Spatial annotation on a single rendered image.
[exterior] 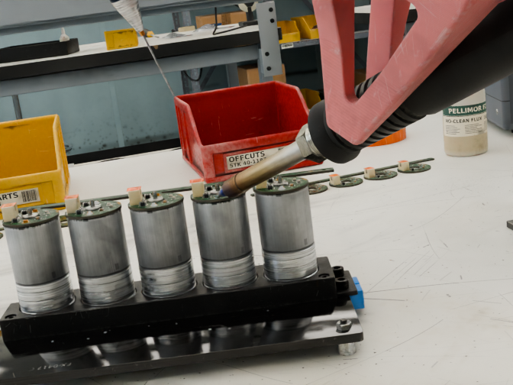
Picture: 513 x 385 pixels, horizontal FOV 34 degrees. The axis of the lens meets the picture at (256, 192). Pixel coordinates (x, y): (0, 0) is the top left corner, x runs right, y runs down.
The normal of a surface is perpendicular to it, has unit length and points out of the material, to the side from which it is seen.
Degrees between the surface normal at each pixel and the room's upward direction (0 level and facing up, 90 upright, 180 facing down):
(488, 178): 0
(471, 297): 0
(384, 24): 87
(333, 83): 98
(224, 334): 0
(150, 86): 90
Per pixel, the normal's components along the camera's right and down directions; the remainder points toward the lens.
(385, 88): -0.71, 0.39
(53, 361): -0.12, -0.96
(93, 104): 0.22, 0.22
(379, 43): -0.66, 0.21
